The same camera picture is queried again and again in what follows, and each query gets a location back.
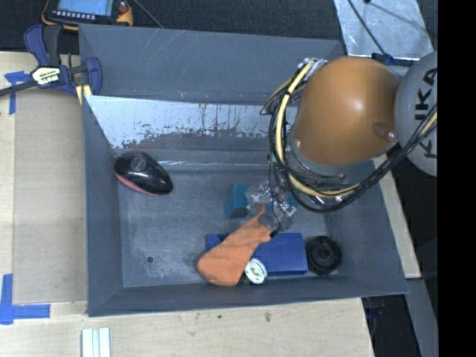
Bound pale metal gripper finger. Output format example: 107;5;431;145
260;210;295;234
246;186;269;216

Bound orange cloth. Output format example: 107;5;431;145
196;204;273;288

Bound teal block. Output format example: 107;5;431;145
223;182;251;219

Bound blue flat box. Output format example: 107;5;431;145
206;232;309;277

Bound black ribbed round disc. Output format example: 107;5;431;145
304;235;343;277

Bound grey metal bin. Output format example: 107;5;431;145
77;23;411;318

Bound black and red computer mouse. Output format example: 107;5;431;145
112;150;175;196

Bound pale wood flat board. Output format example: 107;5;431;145
12;86;89;305

